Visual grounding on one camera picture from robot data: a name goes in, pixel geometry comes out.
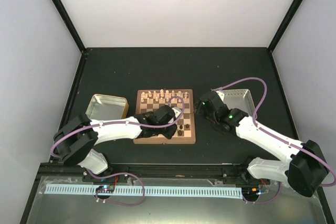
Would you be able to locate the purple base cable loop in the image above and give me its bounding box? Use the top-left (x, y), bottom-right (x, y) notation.
top-left (94, 172), bottom-right (145, 207)

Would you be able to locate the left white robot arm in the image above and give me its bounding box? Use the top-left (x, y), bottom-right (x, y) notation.
top-left (50, 105), bottom-right (184, 182)

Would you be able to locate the small circuit board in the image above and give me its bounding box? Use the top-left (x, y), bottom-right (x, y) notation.
top-left (96, 185), bottom-right (115, 194)

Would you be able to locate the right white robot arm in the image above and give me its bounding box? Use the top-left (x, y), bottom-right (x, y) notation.
top-left (194, 91), bottom-right (329, 197)

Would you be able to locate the black rail base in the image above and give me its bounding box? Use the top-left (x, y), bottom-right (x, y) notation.
top-left (37, 163), bottom-right (260, 185)

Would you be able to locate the light blue cable duct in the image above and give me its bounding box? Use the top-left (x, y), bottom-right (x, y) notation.
top-left (44, 184), bottom-right (243, 199)

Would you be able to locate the gold rimmed metal tray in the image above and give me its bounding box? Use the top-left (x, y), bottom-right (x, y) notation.
top-left (86, 94), bottom-right (129, 121)

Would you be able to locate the wooden chess board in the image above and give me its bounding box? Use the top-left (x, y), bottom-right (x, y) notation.
top-left (133, 89), bottom-right (196, 144)

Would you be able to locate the pink rimmed metal tray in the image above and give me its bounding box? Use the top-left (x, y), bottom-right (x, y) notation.
top-left (216, 89), bottom-right (255, 116)

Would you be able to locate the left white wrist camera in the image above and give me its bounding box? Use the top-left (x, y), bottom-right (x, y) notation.
top-left (172, 107), bottom-right (183, 123)

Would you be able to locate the row of white chess pieces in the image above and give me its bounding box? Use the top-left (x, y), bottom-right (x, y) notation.
top-left (138, 89), bottom-right (192, 104)

